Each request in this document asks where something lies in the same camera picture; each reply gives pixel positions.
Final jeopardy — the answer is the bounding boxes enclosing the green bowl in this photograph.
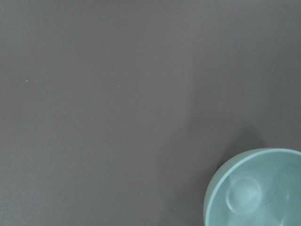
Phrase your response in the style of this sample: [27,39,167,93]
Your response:
[203,148,301,226]

